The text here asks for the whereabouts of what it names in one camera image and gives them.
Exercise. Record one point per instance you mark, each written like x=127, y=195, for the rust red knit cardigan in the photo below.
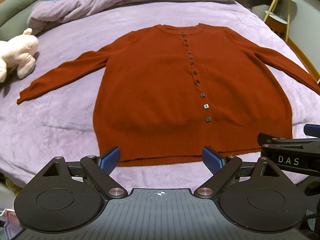
x=168, y=92

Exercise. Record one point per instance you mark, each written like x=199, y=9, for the olive green headboard cushion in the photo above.
x=14, y=16

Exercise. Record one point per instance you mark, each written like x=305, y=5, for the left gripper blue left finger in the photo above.
x=98, y=170

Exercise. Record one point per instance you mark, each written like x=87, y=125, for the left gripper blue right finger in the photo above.
x=223, y=171

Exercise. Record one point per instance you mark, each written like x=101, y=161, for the pink plush pig toy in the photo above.
x=19, y=53

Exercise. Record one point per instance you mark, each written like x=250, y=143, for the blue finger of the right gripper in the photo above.
x=312, y=130

